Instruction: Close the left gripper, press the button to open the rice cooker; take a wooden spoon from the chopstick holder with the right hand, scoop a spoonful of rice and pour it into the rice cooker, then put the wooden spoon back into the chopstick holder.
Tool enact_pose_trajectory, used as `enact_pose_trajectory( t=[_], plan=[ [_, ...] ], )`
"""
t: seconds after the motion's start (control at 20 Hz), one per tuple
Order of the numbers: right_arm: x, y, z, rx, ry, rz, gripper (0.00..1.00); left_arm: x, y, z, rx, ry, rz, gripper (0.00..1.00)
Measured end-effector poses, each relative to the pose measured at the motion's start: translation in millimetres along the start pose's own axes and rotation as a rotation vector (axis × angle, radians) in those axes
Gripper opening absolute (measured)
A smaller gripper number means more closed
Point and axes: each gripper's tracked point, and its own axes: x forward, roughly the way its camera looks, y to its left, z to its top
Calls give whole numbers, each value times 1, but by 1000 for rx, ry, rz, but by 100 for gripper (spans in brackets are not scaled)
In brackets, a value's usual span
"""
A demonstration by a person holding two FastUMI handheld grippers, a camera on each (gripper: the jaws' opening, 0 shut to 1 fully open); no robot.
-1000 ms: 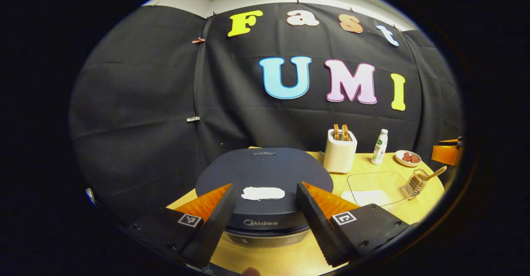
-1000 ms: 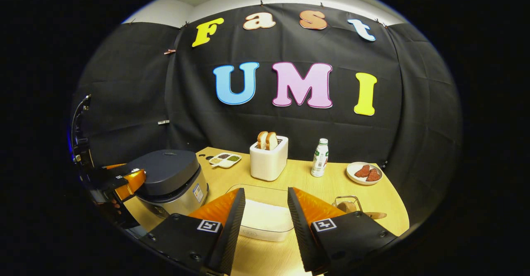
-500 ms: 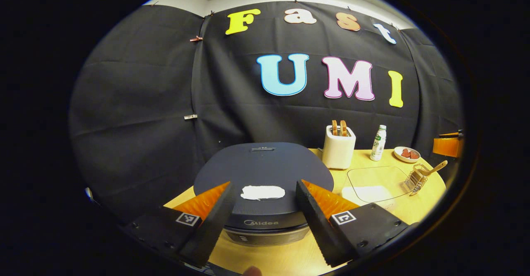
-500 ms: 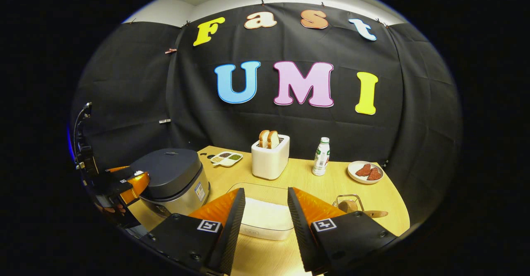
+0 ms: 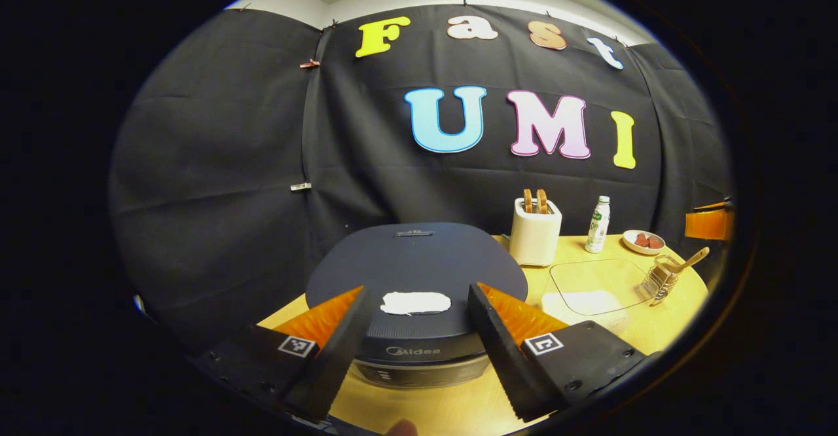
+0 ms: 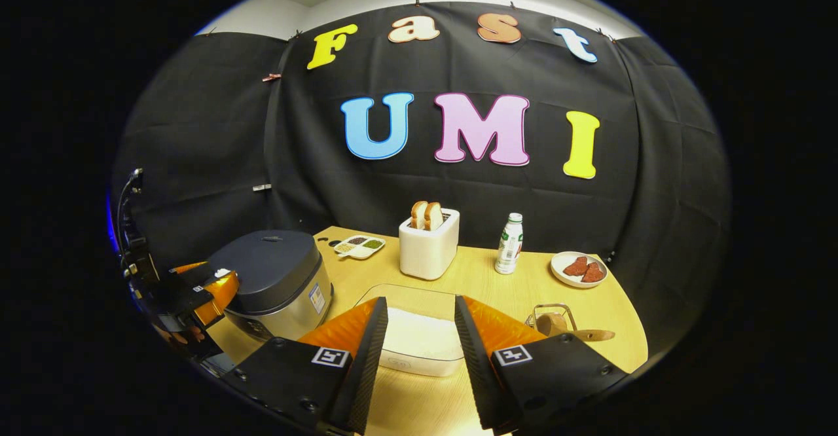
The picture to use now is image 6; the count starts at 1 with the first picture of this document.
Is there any black backdrop cloth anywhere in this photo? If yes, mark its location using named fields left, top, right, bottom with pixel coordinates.
left=110, top=1, right=733, bottom=371

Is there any white round plate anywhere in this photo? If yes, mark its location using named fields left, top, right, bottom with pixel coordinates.
left=551, top=251, right=609, bottom=289

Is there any white divided grain dish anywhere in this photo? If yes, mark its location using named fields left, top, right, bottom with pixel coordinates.
left=334, top=235, right=386, bottom=260

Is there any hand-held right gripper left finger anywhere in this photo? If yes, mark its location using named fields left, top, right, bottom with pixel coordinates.
left=219, top=296, right=389, bottom=436

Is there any dark grey rice cooker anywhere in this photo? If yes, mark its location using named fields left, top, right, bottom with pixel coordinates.
left=208, top=229, right=333, bottom=342

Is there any white toaster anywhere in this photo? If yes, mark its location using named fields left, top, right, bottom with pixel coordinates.
left=399, top=208, right=460, bottom=281

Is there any metal wire chopstick holder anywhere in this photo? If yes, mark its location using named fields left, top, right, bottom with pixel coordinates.
left=525, top=303, right=578, bottom=335

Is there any white milk bottle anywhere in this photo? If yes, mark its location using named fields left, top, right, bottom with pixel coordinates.
left=494, top=213, right=524, bottom=275

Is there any clear plastic container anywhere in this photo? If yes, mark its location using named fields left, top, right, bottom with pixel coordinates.
left=354, top=283, right=467, bottom=378

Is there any wooden spoon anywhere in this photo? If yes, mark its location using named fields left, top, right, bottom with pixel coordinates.
left=536, top=312, right=616, bottom=342

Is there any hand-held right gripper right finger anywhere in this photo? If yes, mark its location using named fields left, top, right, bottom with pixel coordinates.
left=454, top=295, right=629, bottom=435

